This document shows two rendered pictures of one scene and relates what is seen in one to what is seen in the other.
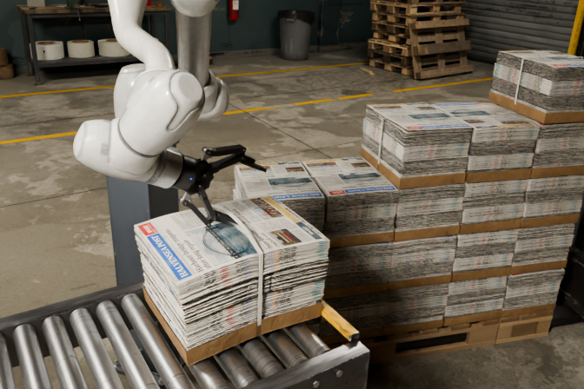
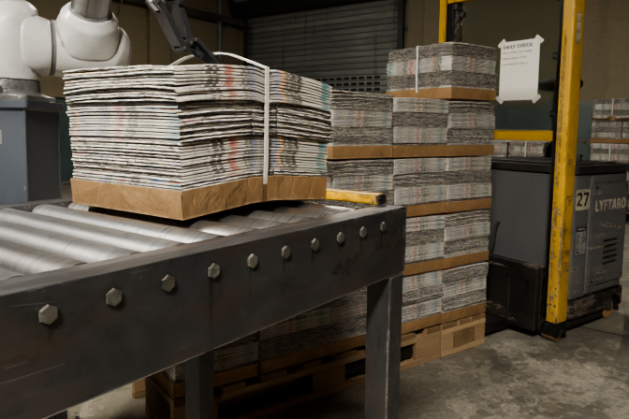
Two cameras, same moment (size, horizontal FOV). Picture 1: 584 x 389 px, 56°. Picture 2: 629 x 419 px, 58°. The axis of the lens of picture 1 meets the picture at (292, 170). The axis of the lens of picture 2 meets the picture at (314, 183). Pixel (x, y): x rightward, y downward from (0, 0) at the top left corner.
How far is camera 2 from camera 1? 0.80 m
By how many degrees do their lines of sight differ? 26
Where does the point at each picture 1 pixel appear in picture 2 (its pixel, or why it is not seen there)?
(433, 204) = (366, 181)
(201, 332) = (198, 169)
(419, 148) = (347, 112)
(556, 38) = not seen: hidden behind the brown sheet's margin
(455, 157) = (381, 127)
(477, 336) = (423, 348)
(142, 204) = (15, 180)
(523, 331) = (463, 339)
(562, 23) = not seen: hidden behind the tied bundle
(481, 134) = (402, 103)
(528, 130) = (440, 103)
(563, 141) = (468, 118)
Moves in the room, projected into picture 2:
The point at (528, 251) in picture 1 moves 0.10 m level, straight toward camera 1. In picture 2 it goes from (456, 240) to (459, 245)
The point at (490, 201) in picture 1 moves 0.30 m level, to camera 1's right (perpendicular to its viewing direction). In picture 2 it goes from (416, 181) to (482, 180)
